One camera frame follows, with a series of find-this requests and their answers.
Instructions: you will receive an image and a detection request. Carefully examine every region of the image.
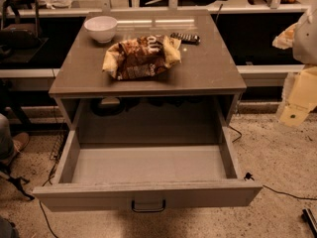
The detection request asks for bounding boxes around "grey top drawer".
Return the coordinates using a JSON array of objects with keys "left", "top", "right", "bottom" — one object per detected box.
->
[{"left": 32, "top": 97, "right": 264, "bottom": 214}]

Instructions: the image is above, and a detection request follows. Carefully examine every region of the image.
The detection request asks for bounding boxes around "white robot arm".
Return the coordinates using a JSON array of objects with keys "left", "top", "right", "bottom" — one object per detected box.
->
[{"left": 272, "top": 5, "right": 317, "bottom": 127}]

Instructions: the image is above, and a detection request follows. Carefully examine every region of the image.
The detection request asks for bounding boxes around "grey drawer cabinet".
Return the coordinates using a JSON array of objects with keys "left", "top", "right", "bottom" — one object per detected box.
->
[{"left": 50, "top": 10, "right": 246, "bottom": 147}]

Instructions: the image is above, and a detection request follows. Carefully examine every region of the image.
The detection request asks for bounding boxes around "black bar on floor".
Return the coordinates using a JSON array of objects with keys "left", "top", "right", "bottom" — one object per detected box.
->
[{"left": 301, "top": 208, "right": 317, "bottom": 238}]

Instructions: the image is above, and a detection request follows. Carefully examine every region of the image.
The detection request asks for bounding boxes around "black remote control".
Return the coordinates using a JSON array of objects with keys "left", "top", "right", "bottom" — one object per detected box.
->
[{"left": 170, "top": 33, "right": 200, "bottom": 46}]

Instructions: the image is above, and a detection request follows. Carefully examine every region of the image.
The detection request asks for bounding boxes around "brown chip bag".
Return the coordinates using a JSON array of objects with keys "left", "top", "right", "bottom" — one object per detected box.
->
[{"left": 102, "top": 35, "right": 181, "bottom": 80}]

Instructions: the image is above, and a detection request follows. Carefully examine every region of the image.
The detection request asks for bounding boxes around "white ceramic bowl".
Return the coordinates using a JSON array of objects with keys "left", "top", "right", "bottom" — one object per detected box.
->
[{"left": 84, "top": 16, "right": 118, "bottom": 43}]

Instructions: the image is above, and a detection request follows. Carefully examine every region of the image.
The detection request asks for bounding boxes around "brown shoe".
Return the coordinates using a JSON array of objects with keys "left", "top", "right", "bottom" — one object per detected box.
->
[{"left": 0, "top": 132, "right": 30, "bottom": 166}]

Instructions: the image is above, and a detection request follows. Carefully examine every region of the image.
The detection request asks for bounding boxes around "black bag on shelf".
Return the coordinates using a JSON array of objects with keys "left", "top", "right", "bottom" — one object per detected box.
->
[{"left": 0, "top": 0, "right": 44, "bottom": 50}]

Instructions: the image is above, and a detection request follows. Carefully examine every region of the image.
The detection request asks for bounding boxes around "black tripod leg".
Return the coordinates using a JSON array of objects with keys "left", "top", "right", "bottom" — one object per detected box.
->
[{"left": 0, "top": 171, "right": 35, "bottom": 200}]

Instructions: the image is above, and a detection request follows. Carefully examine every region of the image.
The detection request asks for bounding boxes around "grey trouser leg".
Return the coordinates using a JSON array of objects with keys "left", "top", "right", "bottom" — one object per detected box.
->
[{"left": 0, "top": 114, "right": 14, "bottom": 161}]

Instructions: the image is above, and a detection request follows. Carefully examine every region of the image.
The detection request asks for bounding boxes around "black floor cable right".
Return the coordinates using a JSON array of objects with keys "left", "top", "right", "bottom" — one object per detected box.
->
[{"left": 229, "top": 125, "right": 317, "bottom": 202}]

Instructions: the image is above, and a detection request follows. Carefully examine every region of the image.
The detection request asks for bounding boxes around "black floor cable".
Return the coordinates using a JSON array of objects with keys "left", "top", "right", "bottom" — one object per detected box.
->
[
  {"left": 229, "top": 125, "right": 317, "bottom": 202},
  {"left": 38, "top": 159, "right": 60, "bottom": 238}
]

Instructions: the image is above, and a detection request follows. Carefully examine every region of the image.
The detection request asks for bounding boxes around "black floor cable left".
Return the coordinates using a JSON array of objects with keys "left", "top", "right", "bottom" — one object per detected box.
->
[{"left": 38, "top": 159, "right": 60, "bottom": 238}]

